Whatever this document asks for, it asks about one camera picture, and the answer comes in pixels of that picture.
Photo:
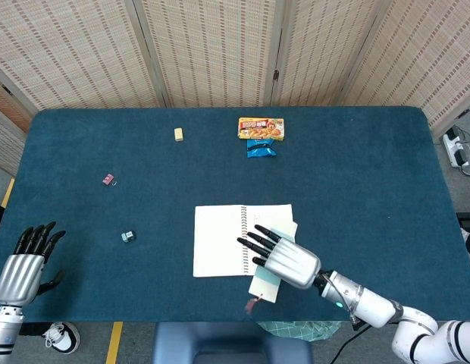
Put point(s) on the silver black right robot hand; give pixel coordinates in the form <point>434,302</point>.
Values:
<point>292,261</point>

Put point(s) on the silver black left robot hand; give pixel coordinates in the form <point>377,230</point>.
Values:
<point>19,273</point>

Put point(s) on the light blue bookmark pink tassel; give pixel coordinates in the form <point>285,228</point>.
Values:
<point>263,288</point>

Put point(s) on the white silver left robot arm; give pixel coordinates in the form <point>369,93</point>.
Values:
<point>4,333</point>

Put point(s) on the open white spiral notebook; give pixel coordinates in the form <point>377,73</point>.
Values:
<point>216,242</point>

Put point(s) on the green checked cloth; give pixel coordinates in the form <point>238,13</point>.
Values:
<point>295,329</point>

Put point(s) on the dark blue table cloth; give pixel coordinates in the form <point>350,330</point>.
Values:
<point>333,189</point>

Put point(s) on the blue chair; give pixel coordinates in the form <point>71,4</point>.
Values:
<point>227,341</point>

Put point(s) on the green pencil sharpener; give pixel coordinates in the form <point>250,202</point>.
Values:
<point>128,236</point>

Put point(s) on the blue snack packet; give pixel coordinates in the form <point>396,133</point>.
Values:
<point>261,148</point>

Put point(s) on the pink binder clip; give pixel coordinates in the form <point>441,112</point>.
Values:
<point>108,179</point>

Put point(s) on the yellow curry box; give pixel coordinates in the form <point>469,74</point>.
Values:
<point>261,129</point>

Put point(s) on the beige eraser block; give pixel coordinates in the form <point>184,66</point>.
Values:
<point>178,134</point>

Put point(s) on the metal screen hinge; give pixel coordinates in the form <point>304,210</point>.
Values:
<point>275,75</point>

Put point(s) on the white power strip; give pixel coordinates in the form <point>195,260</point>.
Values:
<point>453,149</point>

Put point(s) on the woven folding screen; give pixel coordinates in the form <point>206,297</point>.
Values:
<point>212,49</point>

